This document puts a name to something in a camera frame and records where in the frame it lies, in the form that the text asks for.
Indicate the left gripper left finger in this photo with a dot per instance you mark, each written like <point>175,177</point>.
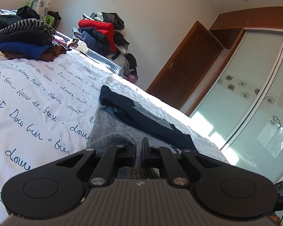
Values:
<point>113,158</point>

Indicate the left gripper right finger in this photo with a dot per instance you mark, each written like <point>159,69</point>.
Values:
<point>164,160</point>

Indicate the grey navy knit sweater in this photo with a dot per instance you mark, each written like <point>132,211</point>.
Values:
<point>120,120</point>

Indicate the frosted glass wardrobe doors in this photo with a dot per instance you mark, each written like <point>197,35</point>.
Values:
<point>242,113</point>

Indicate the brown wooden door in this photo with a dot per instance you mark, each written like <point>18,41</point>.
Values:
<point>186,67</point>

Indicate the white script-print bedsheet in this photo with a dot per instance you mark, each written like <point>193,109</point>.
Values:
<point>47,111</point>

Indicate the dark navy jacket pile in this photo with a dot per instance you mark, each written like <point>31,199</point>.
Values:
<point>95,40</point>

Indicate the brown folded garment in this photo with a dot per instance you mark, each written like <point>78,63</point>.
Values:
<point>47,56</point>

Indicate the red puffer jacket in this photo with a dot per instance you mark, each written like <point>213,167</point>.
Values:
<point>105,28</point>

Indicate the blue folded garment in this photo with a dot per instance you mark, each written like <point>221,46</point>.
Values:
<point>31,50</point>

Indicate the wooden overhead cabinet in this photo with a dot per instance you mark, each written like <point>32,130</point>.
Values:
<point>227,27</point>

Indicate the black folded garment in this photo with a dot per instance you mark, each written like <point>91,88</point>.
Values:
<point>35,37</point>

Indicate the green plastic chair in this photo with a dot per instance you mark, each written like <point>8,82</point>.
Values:
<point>49,19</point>

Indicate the zebra striped garment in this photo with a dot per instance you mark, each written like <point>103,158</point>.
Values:
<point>28,24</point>

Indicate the floral print pillow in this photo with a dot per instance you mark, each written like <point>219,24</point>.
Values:
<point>41,7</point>

